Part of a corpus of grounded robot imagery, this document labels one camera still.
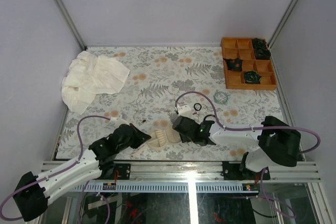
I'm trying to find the green beaded bracelet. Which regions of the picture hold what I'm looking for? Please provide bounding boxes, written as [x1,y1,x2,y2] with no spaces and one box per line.
[213,91,228,104]

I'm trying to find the black fabric flower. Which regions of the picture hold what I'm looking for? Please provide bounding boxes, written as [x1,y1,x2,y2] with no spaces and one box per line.
[254,47,271,60]
[251,38,268,49]

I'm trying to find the wooden compartment tray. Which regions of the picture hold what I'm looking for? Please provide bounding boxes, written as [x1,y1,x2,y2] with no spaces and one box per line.
[221,37,277,91]

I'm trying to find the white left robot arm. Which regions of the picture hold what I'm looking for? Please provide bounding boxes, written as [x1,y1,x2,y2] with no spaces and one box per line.
[13,124,151,222]

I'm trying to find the floral patterned table mat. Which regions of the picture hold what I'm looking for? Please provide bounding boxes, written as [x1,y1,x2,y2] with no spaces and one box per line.
[55,47,283,160]

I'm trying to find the black fabric flower top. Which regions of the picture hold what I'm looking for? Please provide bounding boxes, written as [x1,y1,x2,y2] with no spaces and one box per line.
[251,38,268,49]

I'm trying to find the aluminium front rail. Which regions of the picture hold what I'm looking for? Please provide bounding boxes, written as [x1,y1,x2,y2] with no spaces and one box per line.
[36,159,322,183]

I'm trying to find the black flower yellow green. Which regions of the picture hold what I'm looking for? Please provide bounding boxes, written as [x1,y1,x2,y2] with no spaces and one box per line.
[243,70,261,84]

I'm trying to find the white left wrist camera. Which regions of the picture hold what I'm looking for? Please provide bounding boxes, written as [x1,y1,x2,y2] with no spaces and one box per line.
[109,115,129,127]

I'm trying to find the beige round jewelry case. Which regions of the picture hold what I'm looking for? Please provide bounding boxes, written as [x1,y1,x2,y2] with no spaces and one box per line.
[130,126,182,159]

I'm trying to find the crumpled white cloth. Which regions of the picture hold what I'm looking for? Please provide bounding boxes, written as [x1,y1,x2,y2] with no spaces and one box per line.
[61,51,130,115]

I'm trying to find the black flower orange dots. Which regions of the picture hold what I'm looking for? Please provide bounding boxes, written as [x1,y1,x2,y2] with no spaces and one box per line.
[224,58,243,71]

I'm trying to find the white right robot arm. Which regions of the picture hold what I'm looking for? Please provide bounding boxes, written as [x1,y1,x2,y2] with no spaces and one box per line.
[172,116,301,180]

